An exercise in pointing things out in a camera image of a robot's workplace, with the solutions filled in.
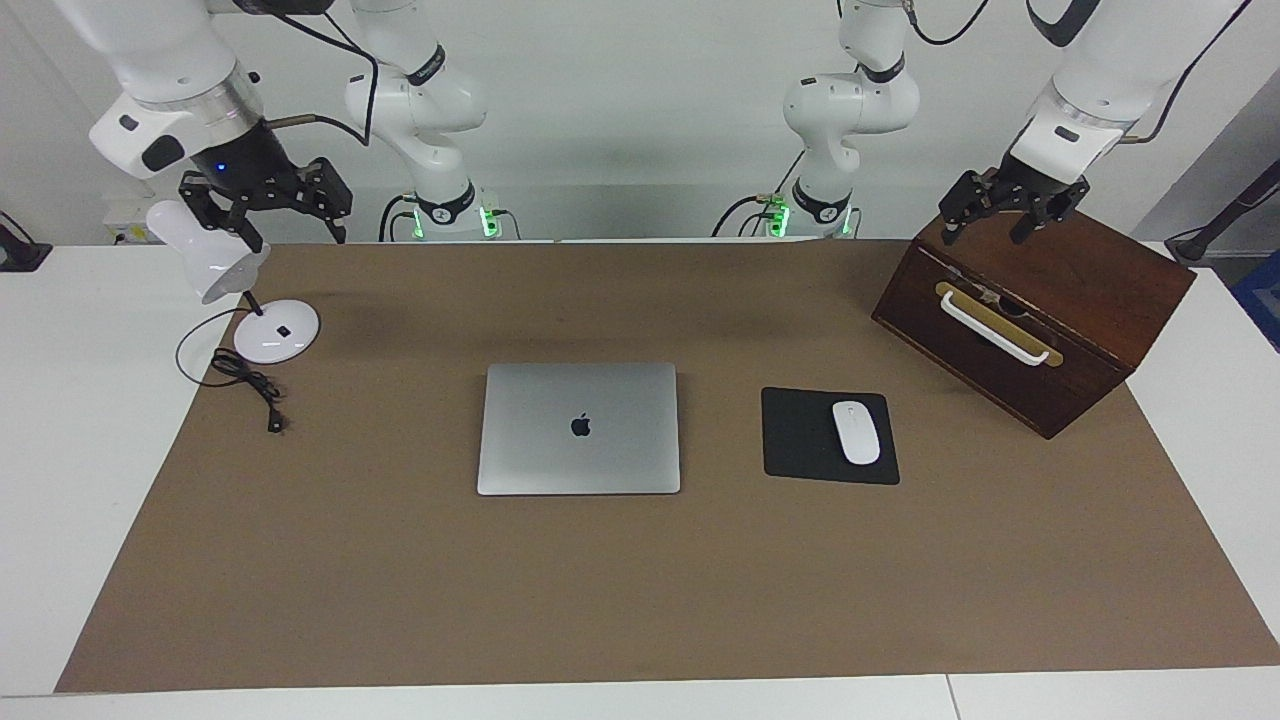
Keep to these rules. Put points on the black stand foot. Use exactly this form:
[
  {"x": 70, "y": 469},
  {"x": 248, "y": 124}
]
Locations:
[{"x": 20, "y": 255}]

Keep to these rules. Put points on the blue crate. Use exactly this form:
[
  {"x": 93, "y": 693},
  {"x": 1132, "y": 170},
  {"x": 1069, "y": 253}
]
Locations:
[{"x": 1265, "y": 300}]

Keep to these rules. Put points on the white wall socket strip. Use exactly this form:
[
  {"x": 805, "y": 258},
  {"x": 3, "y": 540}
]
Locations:
[{"x": 125, "y": 215}]

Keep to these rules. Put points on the brown table mat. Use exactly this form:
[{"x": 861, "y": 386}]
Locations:
[{"x": 600, "y": 600}]

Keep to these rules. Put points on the black mouse pad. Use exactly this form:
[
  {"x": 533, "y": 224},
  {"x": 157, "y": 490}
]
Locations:
[{"x": 800, "y": 440}]

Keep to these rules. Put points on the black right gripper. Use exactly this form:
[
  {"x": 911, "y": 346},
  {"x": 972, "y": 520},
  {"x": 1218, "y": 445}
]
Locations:
[{"x": 250, "y": 165}]

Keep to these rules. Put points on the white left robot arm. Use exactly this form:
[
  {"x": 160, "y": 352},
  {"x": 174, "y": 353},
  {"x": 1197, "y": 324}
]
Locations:
[{"x": 850, "y": 105}]

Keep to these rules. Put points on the silver laptop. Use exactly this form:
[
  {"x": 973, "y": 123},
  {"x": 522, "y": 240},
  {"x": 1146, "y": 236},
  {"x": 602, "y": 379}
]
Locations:
[{"x": 580, "y": 460}]

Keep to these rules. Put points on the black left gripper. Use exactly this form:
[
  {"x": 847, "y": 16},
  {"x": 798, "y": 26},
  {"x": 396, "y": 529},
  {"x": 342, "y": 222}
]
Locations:
[{"x": 1030, "y": 185}]

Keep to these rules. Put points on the white desk lamp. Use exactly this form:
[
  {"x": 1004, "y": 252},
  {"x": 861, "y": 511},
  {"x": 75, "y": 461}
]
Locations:
[{"x": 215, "y": 262}]

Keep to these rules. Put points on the white computer mouse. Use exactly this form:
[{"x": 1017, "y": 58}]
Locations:
[{"x": 856, "y": 435}]

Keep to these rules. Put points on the dark brown wooden box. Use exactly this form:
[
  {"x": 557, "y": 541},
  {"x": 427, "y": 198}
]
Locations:
[{"x": 1080, "y": 280}]

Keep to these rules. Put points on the black tripod leg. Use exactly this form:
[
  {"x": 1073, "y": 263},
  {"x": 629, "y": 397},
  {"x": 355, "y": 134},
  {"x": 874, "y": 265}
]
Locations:
[{"x": 1195, "y": 246}]

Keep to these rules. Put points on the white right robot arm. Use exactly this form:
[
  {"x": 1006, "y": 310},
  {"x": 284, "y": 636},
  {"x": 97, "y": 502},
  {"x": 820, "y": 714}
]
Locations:
[{"x": 415, "y": 100}]

